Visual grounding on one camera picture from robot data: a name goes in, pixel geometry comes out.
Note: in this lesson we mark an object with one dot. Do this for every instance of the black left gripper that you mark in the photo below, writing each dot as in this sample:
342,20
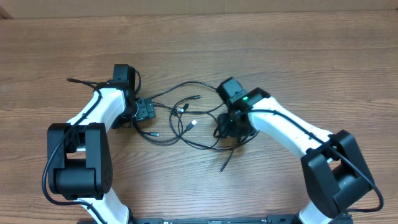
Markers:
147,110

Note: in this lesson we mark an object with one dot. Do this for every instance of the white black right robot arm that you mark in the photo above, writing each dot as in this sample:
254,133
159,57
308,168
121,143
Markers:
335,172

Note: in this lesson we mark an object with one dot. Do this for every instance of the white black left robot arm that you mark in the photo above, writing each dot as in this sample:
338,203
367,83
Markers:
79,169

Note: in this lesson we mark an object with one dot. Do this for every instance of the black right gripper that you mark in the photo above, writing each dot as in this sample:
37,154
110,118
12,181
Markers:
224,125

